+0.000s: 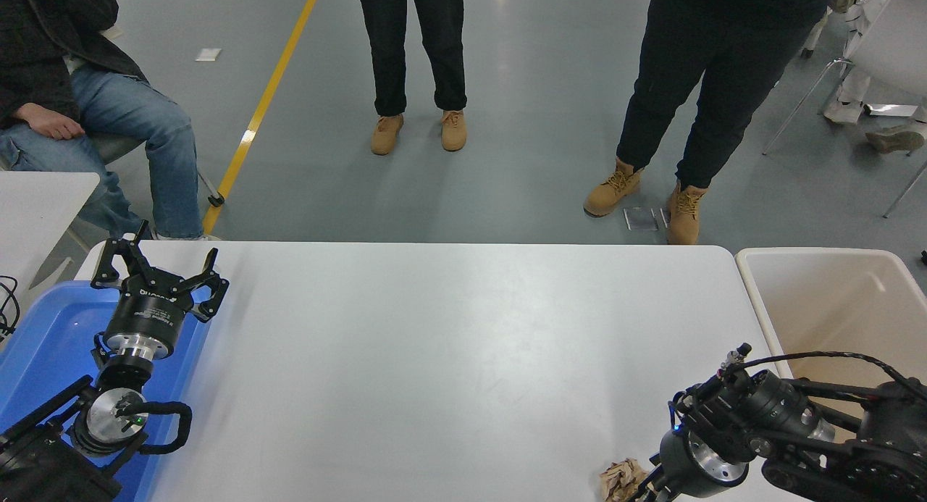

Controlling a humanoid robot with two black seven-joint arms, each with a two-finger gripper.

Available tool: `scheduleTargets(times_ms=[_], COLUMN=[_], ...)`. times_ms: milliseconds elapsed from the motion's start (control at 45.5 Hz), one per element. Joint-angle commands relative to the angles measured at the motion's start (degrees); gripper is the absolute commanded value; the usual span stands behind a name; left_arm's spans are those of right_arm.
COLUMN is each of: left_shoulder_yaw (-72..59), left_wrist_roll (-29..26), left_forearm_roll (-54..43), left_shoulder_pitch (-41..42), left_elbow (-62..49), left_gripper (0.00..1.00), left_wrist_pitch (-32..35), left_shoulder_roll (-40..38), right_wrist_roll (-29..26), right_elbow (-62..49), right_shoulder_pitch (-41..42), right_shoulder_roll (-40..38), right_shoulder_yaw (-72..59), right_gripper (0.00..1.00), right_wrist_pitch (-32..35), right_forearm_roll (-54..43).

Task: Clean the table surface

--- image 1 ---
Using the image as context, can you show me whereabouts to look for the black cable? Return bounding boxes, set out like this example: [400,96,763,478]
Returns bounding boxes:
[0,275,20,340]

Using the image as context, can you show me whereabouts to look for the wheeled chair with white legs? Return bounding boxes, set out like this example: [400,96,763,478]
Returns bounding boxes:
[800,9,832,59]
[91,134,226,208]

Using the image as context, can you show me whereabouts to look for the seated person's right hand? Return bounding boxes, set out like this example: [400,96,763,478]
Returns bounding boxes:
[13,102,86,141]

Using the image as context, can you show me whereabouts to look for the blue plastic tray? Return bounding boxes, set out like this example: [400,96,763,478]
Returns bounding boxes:
[0,281,214,502]

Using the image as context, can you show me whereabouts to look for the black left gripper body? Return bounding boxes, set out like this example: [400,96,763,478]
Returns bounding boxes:
[107,281,195,345]

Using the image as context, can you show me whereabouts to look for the large pale bin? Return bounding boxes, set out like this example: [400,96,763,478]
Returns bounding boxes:
[735,247,927,423]

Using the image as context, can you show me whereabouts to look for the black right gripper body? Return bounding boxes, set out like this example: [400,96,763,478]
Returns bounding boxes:
[658,430,726,500]

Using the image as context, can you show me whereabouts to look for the tan paper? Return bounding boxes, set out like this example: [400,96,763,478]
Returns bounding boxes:
[600,459,650,502]

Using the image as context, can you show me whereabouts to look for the white side table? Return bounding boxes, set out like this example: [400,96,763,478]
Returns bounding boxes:
[0,171,101,293]

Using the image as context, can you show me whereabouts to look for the seated person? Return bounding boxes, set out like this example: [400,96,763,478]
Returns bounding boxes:
[0,0,222,240]

